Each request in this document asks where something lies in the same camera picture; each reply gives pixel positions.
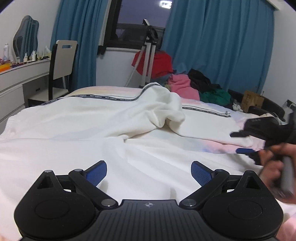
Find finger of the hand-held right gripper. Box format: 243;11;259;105
236;148;263;165
230;130;253;139

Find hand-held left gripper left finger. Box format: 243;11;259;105
36;160;118;209

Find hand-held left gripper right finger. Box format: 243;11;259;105
179;161;261;209

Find white zip jacket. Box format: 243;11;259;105
0;82;266;204

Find person's right hand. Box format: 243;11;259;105
257;143;296;198

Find bed with pastel sheet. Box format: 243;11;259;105
0;85;296;241

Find cardboard box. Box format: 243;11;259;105
240;90;265;113

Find green cloth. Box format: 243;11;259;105
200;89;232;106

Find black cloth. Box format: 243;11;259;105
187;69;223;93

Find pink cloth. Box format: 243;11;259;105
167;74;201;101

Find blue curtain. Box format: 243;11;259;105
50;0;112;90
160;0;276;96

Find red cloth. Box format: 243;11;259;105
131;50;174;78

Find white and black chair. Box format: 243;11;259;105
48;40;78;98

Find garment steamer stand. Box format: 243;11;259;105
125;19;160;89

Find white dresser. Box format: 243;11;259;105
0;58;52;135

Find row of cosmetic bottles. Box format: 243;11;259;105
10;46;52;67

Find wavy edged mirror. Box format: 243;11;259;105
12;15;40;60

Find dark framed window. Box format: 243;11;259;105
102;0;174;51

